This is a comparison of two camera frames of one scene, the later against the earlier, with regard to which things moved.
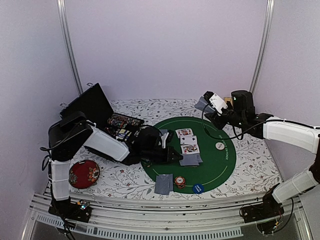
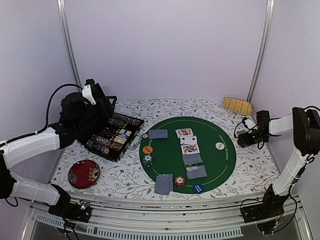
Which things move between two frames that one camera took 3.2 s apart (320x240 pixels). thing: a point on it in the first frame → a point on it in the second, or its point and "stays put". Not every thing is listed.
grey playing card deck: [201, 104] → [241, 131]
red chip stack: [180, 182] stays put
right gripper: [213, 117] → [248, 142]
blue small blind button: [198, 188] stays put
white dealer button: [219, 145] stays put
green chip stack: [146, 162] stays put
